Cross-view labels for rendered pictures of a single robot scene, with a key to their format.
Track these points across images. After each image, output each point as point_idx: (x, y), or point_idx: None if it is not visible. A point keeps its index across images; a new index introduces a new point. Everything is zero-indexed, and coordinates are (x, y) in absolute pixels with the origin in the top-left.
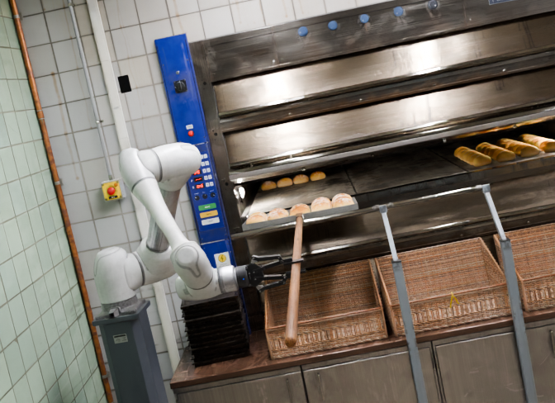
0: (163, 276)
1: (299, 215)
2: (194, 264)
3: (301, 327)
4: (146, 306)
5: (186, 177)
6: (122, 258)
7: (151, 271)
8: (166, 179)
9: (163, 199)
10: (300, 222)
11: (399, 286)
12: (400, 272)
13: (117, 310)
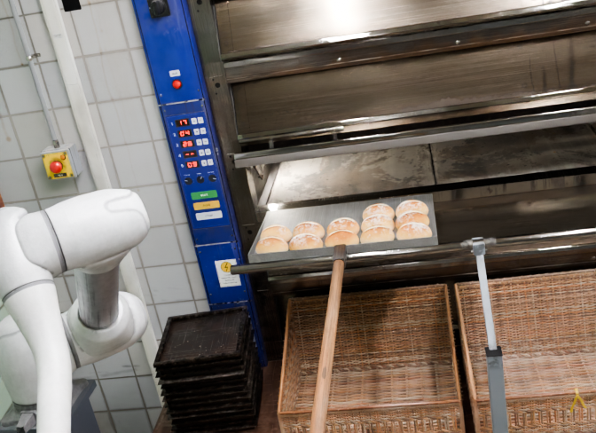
0: (113, 353)
1: (339, 257)
2: None
3: (333, 415)
4: (86, 397)
5: (120, 257)
6: None
7: (89, 353)
8: (78, 267)
9: (60, 327)
10: (337, 287)
11: (493, 390)
12: (497, 371)
13: (33, 416)
